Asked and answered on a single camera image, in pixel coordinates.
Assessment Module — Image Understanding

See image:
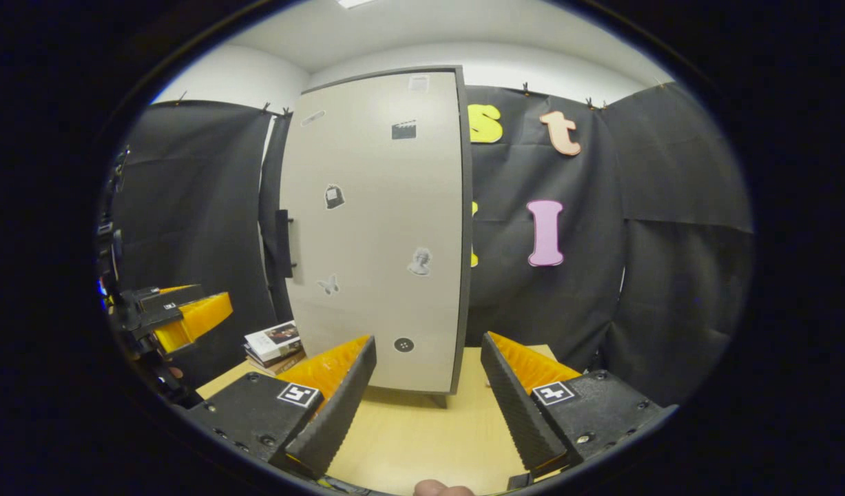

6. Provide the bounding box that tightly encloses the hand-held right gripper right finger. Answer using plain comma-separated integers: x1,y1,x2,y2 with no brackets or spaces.
481,332,678,478

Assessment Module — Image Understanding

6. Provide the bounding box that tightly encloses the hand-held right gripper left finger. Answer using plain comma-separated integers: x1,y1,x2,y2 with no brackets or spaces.
187,335,378,481

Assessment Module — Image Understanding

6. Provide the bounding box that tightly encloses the black cabinet door handle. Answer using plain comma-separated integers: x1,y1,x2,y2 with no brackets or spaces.
275,209,298,278

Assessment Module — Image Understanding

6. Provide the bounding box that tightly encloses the dark grey cabinet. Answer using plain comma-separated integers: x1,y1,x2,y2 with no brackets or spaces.
278,65,474,409

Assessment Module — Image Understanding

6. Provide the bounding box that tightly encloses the brown book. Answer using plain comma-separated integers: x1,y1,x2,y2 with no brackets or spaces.
247,350,307,377

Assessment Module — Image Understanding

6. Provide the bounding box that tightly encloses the white cover book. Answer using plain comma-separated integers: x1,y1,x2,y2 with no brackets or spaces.
243,321,303,363

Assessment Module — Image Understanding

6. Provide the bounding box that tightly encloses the black backdrop cloth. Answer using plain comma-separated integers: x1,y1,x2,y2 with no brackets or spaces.
109,81,755,407

